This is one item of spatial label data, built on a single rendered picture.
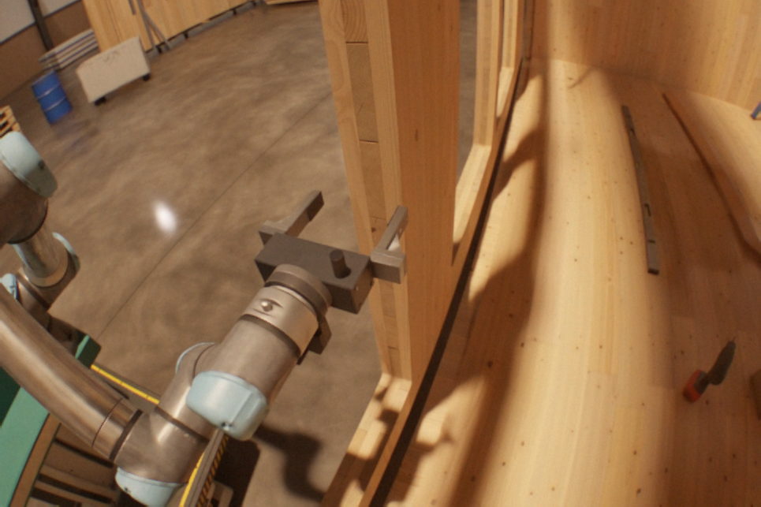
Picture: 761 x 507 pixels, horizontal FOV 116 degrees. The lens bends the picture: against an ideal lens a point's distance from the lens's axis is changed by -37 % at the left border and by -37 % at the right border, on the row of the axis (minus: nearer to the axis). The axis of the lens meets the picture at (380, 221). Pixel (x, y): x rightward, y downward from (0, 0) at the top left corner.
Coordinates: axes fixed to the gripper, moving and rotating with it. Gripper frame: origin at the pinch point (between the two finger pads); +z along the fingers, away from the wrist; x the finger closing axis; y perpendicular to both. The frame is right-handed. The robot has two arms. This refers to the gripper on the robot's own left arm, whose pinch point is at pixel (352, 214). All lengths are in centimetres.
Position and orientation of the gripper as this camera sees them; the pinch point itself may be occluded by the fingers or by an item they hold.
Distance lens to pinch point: 50.5
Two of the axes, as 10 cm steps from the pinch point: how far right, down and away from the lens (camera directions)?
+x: -9.2, -2.0, 3.4
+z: 3.8, -6.4, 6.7
